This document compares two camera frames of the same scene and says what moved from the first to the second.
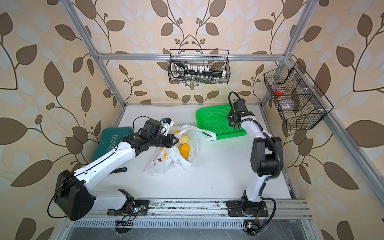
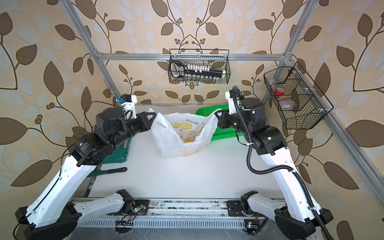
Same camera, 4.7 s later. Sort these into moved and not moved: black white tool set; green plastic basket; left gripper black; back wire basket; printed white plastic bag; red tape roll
Moved: printed white plastic bag; left gripper black
Not moved: green plastic basket; red tape roll; black white tool set; back wire basket
